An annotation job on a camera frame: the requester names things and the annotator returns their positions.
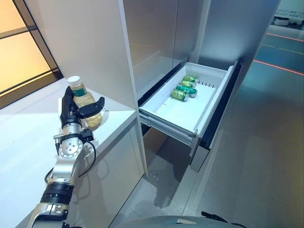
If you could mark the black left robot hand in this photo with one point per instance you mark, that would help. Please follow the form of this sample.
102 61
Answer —
69 111

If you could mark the stainless steel fridge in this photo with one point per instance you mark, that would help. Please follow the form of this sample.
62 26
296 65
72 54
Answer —
152 35

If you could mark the black framed window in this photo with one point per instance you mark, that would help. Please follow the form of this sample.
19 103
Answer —
40 40

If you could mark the tall white side panel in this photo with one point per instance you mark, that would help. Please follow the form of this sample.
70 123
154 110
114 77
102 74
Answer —
90 47

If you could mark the white banner with text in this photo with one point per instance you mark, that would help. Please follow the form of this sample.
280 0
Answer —
288 13

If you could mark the fridge drawer with white bin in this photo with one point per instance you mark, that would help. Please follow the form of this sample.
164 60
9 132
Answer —
183 109

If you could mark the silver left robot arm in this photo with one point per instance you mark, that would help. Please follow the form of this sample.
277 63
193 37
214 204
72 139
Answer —
69 147

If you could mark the white counter cabinet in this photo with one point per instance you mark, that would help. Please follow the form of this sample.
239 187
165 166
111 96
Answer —
28 147

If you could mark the grey robot torso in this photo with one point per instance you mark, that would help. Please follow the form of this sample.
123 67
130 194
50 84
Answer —
175 223

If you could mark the green drink can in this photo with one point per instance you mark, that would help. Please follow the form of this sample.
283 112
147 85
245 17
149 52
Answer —
190 78
187 83
187 89
179 94

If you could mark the yellow drink bottle white cap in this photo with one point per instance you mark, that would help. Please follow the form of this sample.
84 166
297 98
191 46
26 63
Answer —
84 101

